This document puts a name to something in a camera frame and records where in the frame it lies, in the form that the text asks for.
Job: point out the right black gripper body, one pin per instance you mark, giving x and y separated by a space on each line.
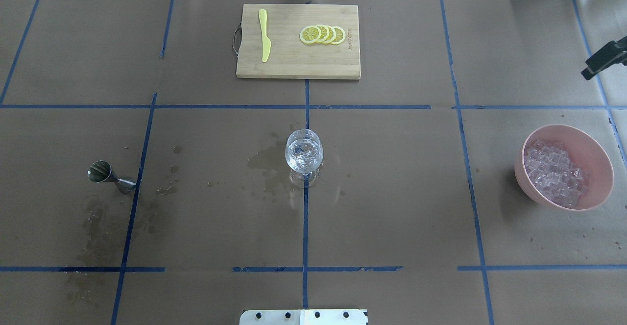
606 58

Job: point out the steel jigger measuring cup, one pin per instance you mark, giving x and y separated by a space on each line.
102 172

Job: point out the yellow plastic knife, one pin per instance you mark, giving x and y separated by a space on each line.
266 41

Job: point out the bamboo cutting board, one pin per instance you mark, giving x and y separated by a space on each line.
289 57

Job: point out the pile of clear ice cubes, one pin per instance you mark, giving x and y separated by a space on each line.
554 174

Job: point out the lemon slice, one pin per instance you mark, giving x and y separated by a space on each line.
330 35
340 35
324 33
310 34

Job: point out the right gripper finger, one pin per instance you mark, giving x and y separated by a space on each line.
601 56
592 69

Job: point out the pink bowl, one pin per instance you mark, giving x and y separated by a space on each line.
586 153

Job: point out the clear wine glass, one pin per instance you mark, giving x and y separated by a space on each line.
304 156

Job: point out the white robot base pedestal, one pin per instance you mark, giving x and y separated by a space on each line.
305 317

